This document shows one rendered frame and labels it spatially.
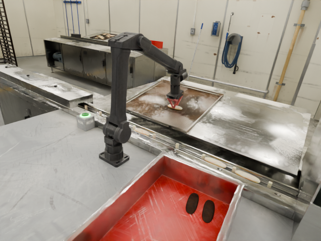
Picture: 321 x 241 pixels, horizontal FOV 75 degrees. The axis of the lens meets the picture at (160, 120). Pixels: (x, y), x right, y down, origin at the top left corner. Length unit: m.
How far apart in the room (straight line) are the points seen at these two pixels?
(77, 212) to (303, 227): 0.66
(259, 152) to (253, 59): 3.65
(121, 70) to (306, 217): 0.73
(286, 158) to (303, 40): 3.55
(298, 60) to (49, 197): 4.26
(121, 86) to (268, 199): 0.68
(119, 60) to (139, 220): 0.56
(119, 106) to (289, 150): 0.78
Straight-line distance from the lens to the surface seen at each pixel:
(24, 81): 1.91
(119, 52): 0.82
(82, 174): 0.93
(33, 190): 0.92
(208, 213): 0.78
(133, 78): 3.90
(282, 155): 1.08
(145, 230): 0.72
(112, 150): 0.93
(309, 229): 0.74
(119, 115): 0.87
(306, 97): 4.29
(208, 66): 4.90
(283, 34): 4.51
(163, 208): 0.77
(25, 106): 2.05
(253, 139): 1.13
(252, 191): 0.87
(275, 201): 0.88
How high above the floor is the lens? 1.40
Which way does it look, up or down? 25 degrees down
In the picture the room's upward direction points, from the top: 4 degrees clockwise
